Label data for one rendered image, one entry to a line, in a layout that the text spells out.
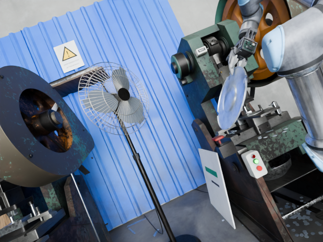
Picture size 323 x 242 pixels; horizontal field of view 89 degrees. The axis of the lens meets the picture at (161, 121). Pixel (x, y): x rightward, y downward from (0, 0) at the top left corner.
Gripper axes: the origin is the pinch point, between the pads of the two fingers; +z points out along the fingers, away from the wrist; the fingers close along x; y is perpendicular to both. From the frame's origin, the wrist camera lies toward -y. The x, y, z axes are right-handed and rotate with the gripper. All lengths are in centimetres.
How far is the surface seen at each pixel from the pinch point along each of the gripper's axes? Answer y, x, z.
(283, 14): -12, 24, -56
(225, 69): -38.0, 9.8, -25.0
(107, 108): -48, -58, 31
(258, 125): -28.9, 38.9, 8.4
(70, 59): -165, -161, -27
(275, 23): -22, 26, -59
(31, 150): -30, -83, 70
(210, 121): -65, 21, 8
